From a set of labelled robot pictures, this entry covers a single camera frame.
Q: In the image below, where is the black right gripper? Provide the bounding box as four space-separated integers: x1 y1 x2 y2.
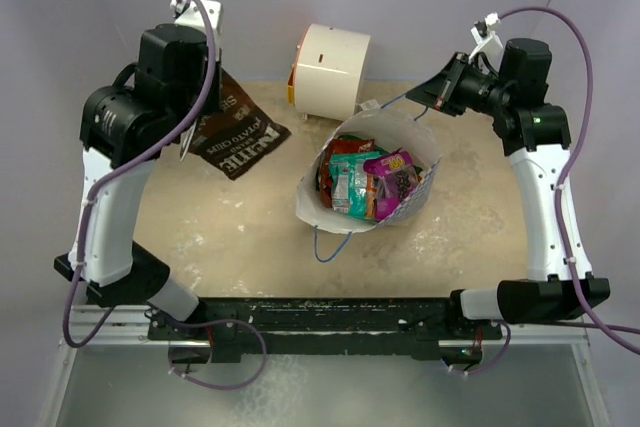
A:
408 51 513 117

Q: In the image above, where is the blue checkered paper bag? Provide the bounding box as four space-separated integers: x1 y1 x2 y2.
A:
295 100 441 263

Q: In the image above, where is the purple Lot 100 gummy bag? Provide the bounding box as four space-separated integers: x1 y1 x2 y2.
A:
363 149 420 221

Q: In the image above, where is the brown Kettle chips bag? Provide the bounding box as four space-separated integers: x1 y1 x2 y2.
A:
180 71 291 181

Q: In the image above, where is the red Doritos chips bag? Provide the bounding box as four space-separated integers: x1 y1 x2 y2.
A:
316 135 375 208

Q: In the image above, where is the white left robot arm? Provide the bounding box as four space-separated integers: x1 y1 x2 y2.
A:
54 23 220 339

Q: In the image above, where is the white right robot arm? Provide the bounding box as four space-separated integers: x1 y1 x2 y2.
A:
406 38 610 338

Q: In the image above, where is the green snack bag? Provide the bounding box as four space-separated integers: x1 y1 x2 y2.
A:
338 134 389 155

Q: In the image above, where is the orange candy bag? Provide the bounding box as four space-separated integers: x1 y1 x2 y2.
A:
365 173 384 221

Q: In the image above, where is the teal mint candy bag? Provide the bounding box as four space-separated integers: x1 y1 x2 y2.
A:
331 152 381 220

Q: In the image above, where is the small green white box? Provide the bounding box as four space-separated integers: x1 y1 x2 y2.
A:
355 99 380 113

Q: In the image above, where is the white round cabinet orange front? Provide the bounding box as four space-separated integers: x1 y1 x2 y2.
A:
287 23 371 121

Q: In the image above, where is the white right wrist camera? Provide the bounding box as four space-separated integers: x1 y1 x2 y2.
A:
469 12 503 60

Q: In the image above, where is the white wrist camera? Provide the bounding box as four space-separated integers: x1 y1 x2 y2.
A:
469 12 503 60
170 0 223 40

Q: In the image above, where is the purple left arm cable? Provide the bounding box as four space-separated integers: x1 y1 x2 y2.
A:
62 0 221 349

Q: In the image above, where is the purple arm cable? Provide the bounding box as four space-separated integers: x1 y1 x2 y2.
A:
492 6 640 348
62 0 221 349

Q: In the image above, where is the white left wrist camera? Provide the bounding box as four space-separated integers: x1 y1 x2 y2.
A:
170 0 223 40

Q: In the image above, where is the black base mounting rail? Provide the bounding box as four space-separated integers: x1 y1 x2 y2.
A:
145 297 503 364

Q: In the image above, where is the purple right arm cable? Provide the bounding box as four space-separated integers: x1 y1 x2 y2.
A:
492 6 640 348

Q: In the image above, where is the aluminium frame rail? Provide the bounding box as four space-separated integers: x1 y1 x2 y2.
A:
68 305 150 346

